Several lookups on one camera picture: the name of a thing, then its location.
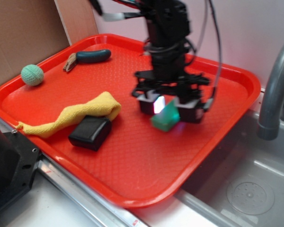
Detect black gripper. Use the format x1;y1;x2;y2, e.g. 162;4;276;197
132;46;211;123

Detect green rectangular block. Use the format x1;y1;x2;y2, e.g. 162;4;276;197
151;100;180;132

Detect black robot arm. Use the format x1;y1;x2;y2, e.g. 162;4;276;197
90;0;210;123

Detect black rounded block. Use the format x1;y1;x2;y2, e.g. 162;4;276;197
68;115;112;151

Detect yellow cloth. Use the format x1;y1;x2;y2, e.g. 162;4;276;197
16;92;121;138

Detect dark green toy cucumber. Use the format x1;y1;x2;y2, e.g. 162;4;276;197
63;49;112;72

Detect red plastic tray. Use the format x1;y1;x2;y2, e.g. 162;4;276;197
0;34;261;208

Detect grey toy faucet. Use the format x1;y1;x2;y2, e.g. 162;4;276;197
257;45;284;140

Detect grey toy sink basin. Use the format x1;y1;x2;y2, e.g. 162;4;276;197
175;97;284;227

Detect light green textured ball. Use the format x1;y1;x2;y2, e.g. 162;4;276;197
20;64;44;86

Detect brown cardboard sheet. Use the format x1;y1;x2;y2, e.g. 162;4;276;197
0;0;98;86

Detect black cable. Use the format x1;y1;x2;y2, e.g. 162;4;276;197
184;0;223;102

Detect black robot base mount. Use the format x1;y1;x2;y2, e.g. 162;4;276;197
0;130;41;212

